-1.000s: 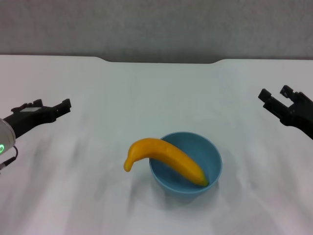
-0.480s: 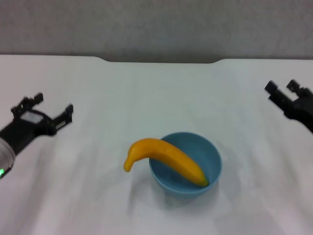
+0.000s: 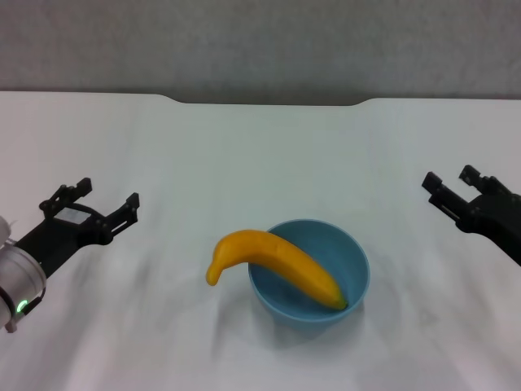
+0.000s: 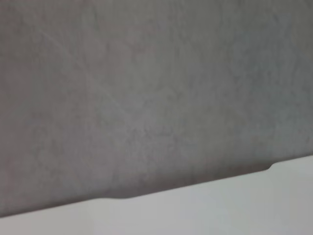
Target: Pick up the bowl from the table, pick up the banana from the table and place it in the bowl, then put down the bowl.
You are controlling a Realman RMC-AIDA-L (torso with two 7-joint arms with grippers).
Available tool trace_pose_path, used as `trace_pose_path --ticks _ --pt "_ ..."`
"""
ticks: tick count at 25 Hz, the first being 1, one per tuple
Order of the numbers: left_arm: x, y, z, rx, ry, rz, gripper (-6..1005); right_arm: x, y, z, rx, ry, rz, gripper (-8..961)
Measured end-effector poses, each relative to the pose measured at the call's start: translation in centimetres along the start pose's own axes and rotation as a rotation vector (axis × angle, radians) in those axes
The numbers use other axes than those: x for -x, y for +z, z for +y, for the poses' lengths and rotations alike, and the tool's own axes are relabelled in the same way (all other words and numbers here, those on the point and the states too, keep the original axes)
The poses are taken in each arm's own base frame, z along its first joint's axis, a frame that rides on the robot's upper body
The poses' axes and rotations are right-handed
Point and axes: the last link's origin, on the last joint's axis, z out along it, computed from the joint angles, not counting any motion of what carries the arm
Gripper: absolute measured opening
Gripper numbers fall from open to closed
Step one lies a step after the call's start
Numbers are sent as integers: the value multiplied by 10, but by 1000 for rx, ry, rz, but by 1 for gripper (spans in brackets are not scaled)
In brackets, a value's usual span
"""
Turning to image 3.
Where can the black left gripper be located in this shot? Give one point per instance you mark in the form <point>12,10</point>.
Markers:
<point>61,240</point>

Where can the blue bowl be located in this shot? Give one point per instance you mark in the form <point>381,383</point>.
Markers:
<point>350,260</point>

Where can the yellow banana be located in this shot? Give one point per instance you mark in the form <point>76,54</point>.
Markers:
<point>285,260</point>

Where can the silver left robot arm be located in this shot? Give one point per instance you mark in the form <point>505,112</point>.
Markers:
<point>18,273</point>

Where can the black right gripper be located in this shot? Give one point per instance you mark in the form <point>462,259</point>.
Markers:
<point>496,220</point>

